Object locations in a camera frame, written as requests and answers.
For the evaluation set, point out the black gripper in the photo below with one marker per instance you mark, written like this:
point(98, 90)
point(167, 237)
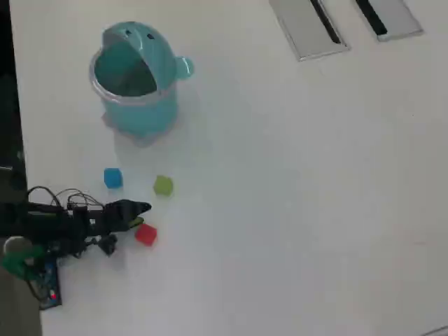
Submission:
point(94, 220)

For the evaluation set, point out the red lego block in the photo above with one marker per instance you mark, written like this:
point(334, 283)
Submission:
point(146, 234)

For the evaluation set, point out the blue lego block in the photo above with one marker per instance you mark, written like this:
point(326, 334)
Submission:
point(112, 178)

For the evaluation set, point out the green lego block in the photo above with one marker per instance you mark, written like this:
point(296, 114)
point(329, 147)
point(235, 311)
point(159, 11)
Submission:
point(163, 185)

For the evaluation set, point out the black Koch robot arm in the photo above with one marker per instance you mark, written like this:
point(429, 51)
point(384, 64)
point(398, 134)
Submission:
point(42, 224)

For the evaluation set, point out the teal whale-shaped bin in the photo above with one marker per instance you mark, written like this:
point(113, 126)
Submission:
point(140, 115)

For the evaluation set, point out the blue controller circuit board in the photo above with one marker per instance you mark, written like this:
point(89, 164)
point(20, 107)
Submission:
point(49, 290)

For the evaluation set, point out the green table clamp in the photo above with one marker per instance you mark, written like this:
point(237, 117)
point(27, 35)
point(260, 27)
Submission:
point(17, 262)

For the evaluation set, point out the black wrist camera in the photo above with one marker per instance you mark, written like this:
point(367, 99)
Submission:
point(106, 245)

